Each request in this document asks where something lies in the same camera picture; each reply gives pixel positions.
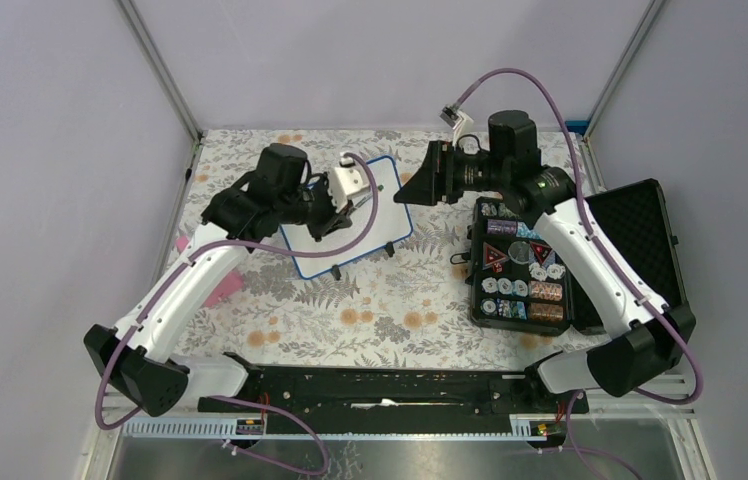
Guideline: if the white cable duct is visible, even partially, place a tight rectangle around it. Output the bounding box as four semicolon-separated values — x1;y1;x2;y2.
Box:
122;415;549;442

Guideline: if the black open case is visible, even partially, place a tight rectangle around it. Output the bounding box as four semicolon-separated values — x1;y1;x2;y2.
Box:
456;178;692;337

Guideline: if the pink metronome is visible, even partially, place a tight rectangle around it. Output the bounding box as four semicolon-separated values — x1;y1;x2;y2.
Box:
175;235;245;309

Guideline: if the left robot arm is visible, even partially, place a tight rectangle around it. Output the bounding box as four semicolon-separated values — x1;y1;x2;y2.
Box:
83;143;379;430

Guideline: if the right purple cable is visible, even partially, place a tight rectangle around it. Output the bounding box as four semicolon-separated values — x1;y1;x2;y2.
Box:
453;68;705;480

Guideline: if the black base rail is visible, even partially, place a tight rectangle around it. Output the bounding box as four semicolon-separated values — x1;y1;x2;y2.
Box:
198;362;589;431

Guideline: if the blue corner clamp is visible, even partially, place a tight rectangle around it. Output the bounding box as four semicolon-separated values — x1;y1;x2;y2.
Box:
564;120;590;136

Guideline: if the purple cable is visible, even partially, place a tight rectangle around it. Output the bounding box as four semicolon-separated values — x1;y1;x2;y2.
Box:
94;152;381;478
453;68;705;480

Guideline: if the white marker pen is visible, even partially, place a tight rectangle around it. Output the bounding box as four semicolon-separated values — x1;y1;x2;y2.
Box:
354;185;384;210

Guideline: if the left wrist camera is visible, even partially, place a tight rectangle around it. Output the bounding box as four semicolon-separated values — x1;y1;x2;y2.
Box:
327;152;369;212

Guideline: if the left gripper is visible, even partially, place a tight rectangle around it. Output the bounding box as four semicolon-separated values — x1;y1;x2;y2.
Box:
278;171;354;242

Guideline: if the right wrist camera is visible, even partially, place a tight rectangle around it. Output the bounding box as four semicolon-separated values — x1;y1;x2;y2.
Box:
440;104;474;147

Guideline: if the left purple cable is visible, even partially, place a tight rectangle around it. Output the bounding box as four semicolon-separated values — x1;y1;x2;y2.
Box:
94;152;381;478

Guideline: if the blue framed whiteboard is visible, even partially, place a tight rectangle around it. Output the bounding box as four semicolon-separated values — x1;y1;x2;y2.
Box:
280;155;413;280

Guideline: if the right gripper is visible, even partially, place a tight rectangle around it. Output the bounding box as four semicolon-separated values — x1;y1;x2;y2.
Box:
393;140;509;206

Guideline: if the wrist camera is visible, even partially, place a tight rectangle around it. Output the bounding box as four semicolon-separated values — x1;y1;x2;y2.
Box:
440;104;474;147
327;152;369;212

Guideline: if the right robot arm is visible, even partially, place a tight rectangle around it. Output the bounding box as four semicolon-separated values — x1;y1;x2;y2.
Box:
393;110;703;412

